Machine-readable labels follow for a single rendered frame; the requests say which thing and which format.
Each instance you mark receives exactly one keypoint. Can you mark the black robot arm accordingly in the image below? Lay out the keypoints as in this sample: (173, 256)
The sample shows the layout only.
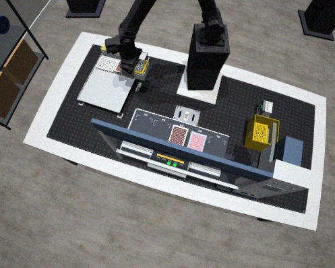
(213, 33)

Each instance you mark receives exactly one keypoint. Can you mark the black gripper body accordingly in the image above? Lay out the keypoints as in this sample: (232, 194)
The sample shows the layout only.
(132, 57)

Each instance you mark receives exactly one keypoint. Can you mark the white trough reservoir with red liquid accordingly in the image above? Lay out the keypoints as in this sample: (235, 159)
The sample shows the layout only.
(117, 70)

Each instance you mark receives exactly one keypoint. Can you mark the yellow waste bin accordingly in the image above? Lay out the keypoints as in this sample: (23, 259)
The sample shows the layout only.
(258, 145)

